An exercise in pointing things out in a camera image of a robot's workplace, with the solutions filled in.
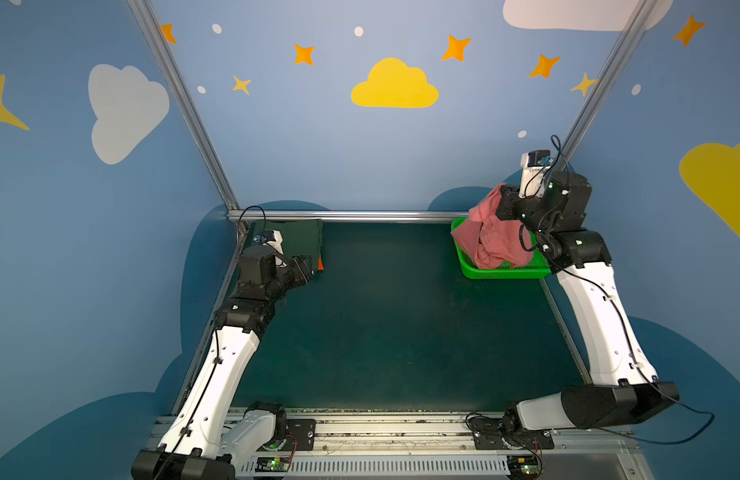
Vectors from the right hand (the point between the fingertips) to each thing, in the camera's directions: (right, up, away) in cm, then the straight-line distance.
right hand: (508, 183), depth 69 cm
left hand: (-48, -18, +6) cm, 51 cm away
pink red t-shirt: (+4, -13, +17) cm, 22 cm away
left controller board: (-56, -68, +3) cm, 88 cm away
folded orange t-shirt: (-51, -21, +39) cm, 68 cm away
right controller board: (+6, -68, +3) cm, 69 cm away
